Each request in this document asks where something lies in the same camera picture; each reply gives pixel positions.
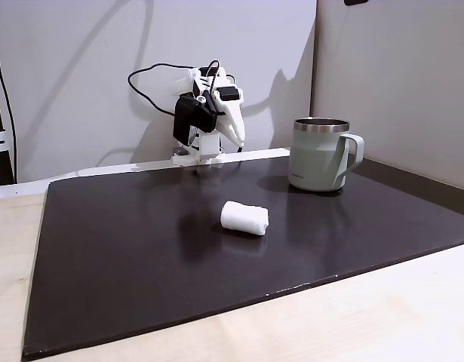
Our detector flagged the white gauze roll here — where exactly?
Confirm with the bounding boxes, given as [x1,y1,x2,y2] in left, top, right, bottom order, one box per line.
[220,200,270,238]

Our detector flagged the black table mat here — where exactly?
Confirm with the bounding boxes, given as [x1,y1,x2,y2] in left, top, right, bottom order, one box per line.
[21,155,464,362]

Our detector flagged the black camera cable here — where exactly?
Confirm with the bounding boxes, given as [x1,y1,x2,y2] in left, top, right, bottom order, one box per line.
[127,59,222,116]

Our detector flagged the black cable on stand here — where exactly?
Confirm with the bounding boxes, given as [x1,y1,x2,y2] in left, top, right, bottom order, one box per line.
[0,7,18,184]

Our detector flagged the pale green steel mug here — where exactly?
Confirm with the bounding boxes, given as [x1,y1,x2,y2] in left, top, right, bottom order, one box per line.
[289,118,366,193]

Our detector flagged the black camera box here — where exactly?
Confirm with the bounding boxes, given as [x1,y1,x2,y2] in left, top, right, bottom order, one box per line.
[172,95,219,146]

